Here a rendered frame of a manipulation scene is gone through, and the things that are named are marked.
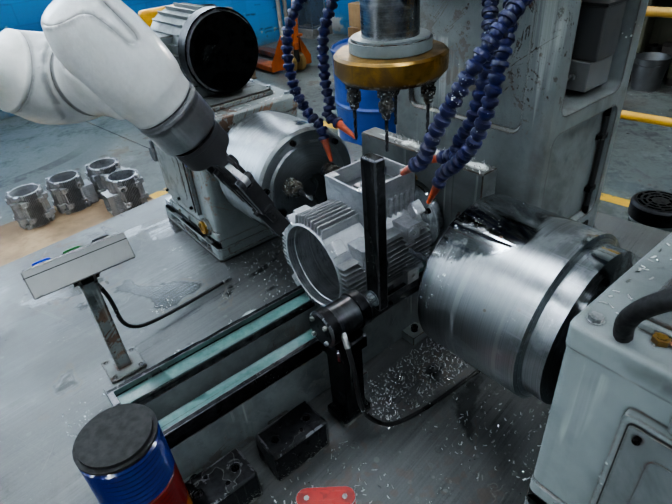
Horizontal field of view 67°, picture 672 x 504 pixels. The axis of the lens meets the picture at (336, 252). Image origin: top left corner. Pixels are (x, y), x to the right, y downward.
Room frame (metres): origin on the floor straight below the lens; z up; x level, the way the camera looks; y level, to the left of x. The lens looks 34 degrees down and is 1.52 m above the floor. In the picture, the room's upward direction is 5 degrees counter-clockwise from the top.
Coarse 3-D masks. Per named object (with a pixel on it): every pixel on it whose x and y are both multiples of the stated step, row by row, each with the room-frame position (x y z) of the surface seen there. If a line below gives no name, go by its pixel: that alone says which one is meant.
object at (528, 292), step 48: (480, 240) 0.55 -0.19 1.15; (528, 240) 0.52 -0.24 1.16; (576, 240) 0.51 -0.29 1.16; (432, 288) 0.54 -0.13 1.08; (480, 288) 0.50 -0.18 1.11; (528, 288) 0.47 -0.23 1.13; (576, 288) 0.45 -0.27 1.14; (432, 336) 0.55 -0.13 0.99; (480, 336) 0.47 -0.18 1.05; (528, 336) 0.43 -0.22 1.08; (528, 384) 0.42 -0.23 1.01
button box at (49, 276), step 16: (112, 240) 0.76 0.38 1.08; (64, 256) 0.71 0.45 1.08; (80, 256) 0.72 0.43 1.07; (96, 256) 0.73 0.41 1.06; (112, 256) 0.74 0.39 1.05; (128, 256) 0.75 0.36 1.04; (32, 272) 0.68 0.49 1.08; (48, 272) 0.69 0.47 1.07; (64, 272) 0.70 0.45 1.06; (80, 272) 0.71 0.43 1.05; (96, 272) 0.72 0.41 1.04; (32, 288) 0.67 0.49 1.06; (48, 288) 0.67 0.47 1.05
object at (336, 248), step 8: (416, 200) 0.77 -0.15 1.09; (408, 208) 0.77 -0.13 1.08; (416, 208) 0.76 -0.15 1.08; (424, 208) 0.77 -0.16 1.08; (288, 216) 0.76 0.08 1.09; (416, 216) 0.77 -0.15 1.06; (336, 240) 0.67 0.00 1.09; (328, 248) 0.67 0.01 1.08; (336, 248) 0.66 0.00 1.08; (344, 248) 0.66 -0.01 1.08; (336, 256) 0.65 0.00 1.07; (296, 280) 0.76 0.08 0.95
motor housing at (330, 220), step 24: (312, 216) 0.72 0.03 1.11; (336, 216) 0.72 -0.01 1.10; (408, 216) 0.76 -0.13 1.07; (288, 240) 0.77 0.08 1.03; (312, 240) 0.80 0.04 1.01; (312, 264) 0.78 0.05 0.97; (336, 264) 0.66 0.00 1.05; (408, 264) 0.72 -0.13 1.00; (312, 288) 0.74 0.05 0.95; (336, 288) 0.74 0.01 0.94; (360, 288) 0.65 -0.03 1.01
